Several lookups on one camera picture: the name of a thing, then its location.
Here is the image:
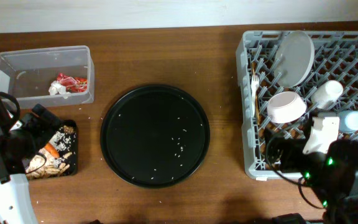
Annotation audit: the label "white tissue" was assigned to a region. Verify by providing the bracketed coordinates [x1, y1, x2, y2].
[48, 81, 69, 95]

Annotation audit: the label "grey dishwasher rack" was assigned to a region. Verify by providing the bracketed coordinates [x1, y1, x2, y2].
[236, 30, 358, 180]

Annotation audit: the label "grey plate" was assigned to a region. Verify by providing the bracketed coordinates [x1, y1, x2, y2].
[274, 30, 314, 88]

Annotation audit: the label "wooden chopstick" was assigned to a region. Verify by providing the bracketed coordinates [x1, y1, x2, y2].
[251, 62, 259, 121]

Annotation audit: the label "round black serving tray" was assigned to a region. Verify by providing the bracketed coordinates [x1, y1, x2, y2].
[100, 85, 210, 189]

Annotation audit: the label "rice and food scraps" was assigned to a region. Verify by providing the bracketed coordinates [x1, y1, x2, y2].
[25, 126, 74, 180]

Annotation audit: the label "orange carrot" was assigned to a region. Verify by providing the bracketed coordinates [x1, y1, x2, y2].
[44, 142, 60, 159]

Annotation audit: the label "white cup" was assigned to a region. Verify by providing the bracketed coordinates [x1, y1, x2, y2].
[311, 80, 344, 110]

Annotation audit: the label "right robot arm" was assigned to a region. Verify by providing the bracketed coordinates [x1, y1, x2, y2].
[264, 130, 358, 223]

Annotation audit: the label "white plastic fork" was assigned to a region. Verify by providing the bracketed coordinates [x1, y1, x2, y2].
[250, 73, 259, 117]

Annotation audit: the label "light blue cup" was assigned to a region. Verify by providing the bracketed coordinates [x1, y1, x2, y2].
[338, 110, 358, 133]

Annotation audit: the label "pink bowl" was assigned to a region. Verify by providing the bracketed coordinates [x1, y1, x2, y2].
[267, 91, 306, 124]

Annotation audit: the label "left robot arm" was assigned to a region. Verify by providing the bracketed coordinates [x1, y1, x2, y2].
[0, 92, 62, 223]

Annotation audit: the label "brown food lump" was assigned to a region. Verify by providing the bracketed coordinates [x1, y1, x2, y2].
[63, 125, 76, 134]

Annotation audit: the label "red snack wrapper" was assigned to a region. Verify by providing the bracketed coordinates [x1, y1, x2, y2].
[57, 73, 88, 93]

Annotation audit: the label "clear plastic bin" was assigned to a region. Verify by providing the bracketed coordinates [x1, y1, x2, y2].
[0, 45, 94, 109]

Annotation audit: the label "black rectangular tray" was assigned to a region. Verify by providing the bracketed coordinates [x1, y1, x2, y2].
[23, 119, 79, 181]

